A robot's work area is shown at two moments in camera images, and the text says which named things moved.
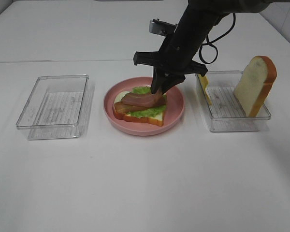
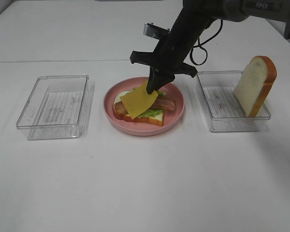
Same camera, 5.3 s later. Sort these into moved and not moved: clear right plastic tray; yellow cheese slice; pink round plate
Moved: yellow cheese slice
Not moved: pink round plate; clear right plastic tray
